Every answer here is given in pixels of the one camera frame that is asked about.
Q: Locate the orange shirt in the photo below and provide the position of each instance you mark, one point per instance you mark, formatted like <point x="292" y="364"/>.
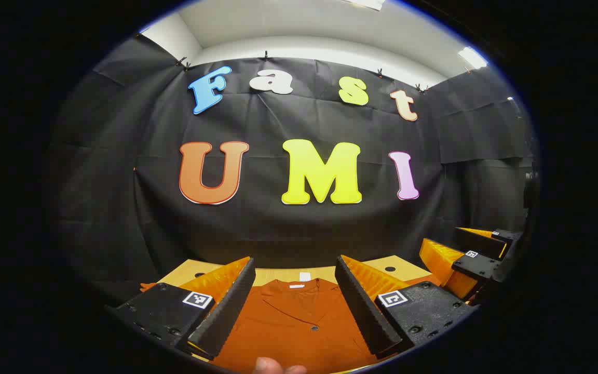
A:
<point x="299" y="332"/>

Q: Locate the ceiling light panel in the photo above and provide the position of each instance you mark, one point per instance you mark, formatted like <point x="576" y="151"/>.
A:
<point x="366" y="3"/>
<point x="472" y="57"/>

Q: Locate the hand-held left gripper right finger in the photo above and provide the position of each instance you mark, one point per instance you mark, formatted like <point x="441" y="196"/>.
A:
<point x="364" y="311"/>

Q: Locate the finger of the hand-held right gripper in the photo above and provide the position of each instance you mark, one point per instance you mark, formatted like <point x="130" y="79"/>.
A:
<point x="478" y="266"/>
<point x="480" y="244"/>

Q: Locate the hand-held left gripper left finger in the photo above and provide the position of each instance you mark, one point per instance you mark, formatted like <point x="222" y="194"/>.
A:
<point x="226" y="311"/>

